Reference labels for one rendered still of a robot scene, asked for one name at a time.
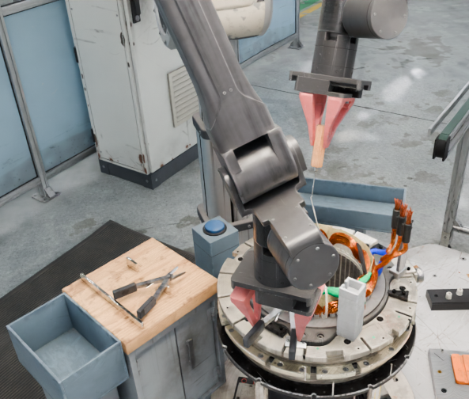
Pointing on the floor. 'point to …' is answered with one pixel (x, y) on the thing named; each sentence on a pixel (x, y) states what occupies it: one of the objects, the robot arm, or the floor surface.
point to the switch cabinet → (134, 91)
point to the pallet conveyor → (461, 134)
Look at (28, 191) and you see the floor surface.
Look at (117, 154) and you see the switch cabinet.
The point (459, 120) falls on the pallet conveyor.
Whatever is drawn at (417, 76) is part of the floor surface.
